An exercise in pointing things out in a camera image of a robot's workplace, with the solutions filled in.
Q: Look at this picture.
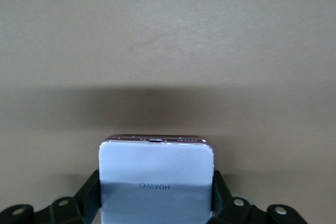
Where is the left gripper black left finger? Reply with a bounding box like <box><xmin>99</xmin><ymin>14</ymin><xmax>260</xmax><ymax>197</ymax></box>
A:
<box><xmin>0</xmin><ymin>170</ymin><xmax>102</xmax><ymax>224</ymax></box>

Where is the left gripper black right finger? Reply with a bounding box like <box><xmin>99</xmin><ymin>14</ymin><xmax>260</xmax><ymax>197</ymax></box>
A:
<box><xmin>209</xmin><ymin>170</ymin><xmax>308</xmax><ymax>224</ymax></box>

